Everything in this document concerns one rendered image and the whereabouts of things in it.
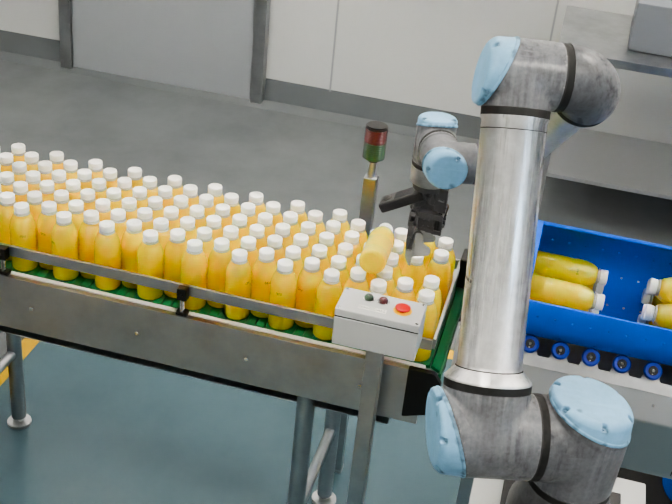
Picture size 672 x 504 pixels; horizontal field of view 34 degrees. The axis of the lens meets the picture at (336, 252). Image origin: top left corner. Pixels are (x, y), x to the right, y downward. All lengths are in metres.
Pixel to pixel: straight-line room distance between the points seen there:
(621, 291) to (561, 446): 1.10
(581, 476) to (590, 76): 0.66
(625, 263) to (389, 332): 0.70
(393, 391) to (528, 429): 0.94
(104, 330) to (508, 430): 1.40
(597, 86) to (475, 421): 0.58
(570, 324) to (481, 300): 0.87
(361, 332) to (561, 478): 0.79
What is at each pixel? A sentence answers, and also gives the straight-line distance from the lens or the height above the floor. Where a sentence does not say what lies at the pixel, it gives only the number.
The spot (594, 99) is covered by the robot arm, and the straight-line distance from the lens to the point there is 1.87.
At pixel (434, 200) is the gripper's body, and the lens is 2.56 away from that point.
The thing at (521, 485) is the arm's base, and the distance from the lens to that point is 2.02.
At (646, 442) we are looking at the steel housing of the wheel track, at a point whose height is 0.76.
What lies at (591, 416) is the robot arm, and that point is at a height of 1.38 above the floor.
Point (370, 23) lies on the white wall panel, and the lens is 6.06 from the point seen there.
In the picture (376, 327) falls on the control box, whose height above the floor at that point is 1.07.
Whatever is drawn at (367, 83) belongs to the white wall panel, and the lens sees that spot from 6.17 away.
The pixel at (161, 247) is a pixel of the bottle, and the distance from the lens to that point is 2.82.
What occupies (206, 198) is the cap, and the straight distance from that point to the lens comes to 2.98.
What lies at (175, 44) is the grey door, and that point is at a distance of 6.40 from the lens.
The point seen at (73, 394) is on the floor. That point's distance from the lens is 4.03.
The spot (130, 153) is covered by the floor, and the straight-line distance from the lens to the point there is 5.71.
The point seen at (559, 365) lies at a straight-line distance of 2.78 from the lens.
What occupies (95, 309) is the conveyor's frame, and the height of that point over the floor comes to 0.86.
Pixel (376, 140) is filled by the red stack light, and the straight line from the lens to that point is 3.05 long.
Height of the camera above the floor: 2.48
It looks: 30 degrees down
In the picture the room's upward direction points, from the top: 6 degrees clockwise
